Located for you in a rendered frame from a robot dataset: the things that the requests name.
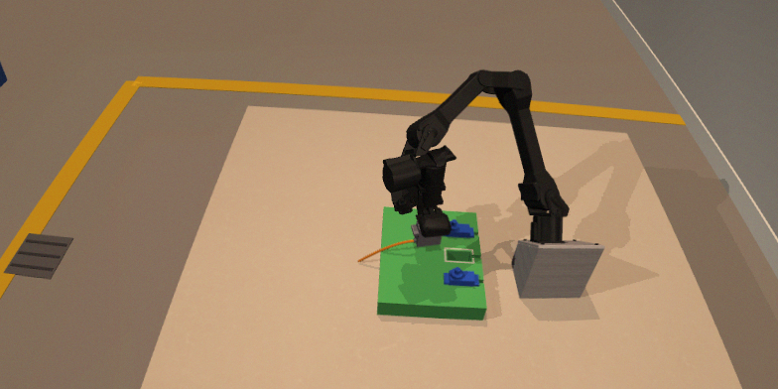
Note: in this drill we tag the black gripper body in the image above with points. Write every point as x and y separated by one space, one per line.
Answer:
434 222

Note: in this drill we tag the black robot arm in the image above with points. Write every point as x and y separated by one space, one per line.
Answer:
514 93

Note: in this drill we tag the grey micro servo with orange cable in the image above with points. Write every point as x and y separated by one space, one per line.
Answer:
419 240

